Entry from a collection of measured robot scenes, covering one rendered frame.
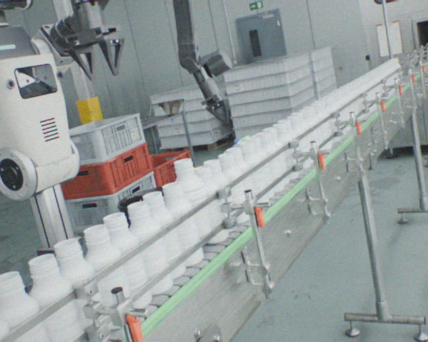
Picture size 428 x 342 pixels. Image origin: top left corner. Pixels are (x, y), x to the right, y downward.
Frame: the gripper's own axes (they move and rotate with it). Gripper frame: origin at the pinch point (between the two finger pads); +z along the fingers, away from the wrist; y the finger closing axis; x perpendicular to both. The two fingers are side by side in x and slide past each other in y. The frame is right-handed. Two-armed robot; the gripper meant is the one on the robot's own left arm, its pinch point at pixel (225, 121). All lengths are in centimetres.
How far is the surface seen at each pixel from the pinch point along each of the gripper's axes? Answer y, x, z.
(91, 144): 134, 132, -28
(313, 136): 5.3, -22.7, 16.8
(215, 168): -58, -12, 9
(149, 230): -88, -7, 12
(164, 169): 219, 135, 9
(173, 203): -76, -8, 11
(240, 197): -52, -12, 18
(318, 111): 17.5, -25.7, 10.9
